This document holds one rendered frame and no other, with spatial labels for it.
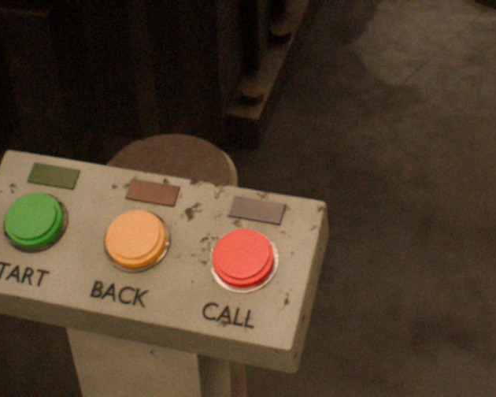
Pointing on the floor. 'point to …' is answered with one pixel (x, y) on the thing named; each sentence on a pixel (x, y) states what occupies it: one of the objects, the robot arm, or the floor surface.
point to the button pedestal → (153, 282)
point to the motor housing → (53, 76)
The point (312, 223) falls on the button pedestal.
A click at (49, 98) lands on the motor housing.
